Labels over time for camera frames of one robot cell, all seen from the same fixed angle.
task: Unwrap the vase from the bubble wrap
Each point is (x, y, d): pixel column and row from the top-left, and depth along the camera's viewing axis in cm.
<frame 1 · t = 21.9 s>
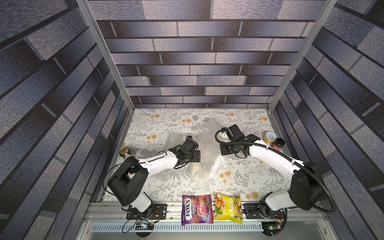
left hand: (197, 155, 88), fingers open
right hand: (221, 148, 86), fingers closed
middle bubble wrap sheet: (213, 166, 86), point 6 cm above the table
small red jar black lid: (279, 143, 93), point 8 cm above the table

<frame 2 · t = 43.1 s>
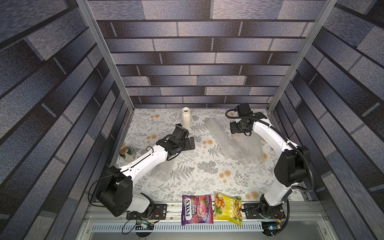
left hand: (189, 142, 85), fingers open
right hand: (235, 127, 90), fingers open
middle bubble wrap sheet: (247, 147, 98), point 2 cm above the table
white ribbed vase: (186, 118, 99), point 13 cm above the table
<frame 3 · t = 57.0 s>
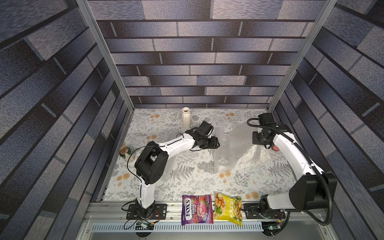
left hand: (218, 145, 87), fingers open
right hand: (259, 139, 84), fingers closed
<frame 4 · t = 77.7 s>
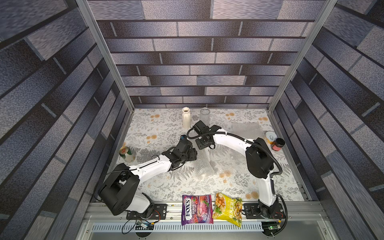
left hand: (195, 152, 87), fingers open
right hand: (202, 142, 95), fingers closed
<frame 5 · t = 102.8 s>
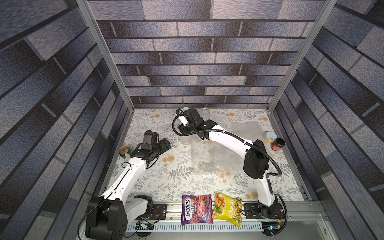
left hand: (166, 144, 85), fingers open
right hand: (182, 122, 88), fingers open
